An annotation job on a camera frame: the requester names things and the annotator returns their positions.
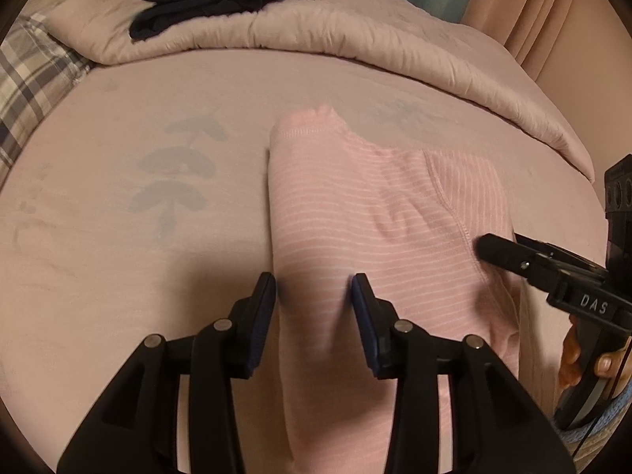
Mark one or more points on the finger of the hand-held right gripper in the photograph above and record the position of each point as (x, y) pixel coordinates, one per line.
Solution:
(498, 252)
(568, 259)

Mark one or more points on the navy clothes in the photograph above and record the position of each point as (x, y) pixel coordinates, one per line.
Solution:
(197, 0)

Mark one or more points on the blue plaid cloth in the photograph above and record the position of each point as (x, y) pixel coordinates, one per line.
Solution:
(29, 74)

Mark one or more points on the person's right hand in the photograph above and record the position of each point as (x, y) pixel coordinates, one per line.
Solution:
(571, 360)

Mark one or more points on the pink curtain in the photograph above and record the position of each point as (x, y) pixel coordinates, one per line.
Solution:
(568, 34)

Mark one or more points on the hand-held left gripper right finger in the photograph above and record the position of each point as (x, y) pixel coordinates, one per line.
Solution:
(364, 316)

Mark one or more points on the pink striped garment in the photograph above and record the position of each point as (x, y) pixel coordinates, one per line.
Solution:
(345, 197)

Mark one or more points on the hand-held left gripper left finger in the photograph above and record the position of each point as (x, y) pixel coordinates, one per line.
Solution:
(261, 316)

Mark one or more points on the pink bed sheet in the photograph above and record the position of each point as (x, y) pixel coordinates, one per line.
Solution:
(123, 256)

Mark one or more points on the pale pink comforter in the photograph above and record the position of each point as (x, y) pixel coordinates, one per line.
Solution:
(345, 29)

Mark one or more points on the person's right forearm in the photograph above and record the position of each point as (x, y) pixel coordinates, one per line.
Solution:
(587, 434)

